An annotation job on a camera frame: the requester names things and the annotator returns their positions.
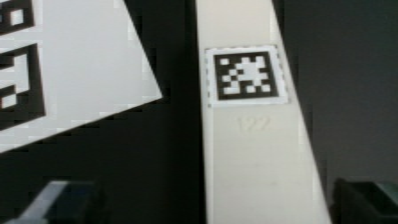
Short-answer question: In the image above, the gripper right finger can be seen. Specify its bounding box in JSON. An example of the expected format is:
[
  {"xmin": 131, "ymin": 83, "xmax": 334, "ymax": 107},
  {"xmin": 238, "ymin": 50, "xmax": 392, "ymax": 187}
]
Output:
[{"xmin": 330, "ymin": 179, "xmax": 398, "ymax": 224}]

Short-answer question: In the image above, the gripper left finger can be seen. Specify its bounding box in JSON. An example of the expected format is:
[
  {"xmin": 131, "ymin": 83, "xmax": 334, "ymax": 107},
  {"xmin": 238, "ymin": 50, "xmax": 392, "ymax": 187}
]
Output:
[{"xmin": 10, "ymin": 181, "xmax": 97, "ymax": 224}]

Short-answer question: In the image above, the white marker sheet with tags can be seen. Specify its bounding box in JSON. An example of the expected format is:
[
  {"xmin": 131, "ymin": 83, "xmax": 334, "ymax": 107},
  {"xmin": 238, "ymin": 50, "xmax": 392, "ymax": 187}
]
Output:
[{"xmin": 0, "ymin": 0, "xmax": 161, "ymax": 153}]

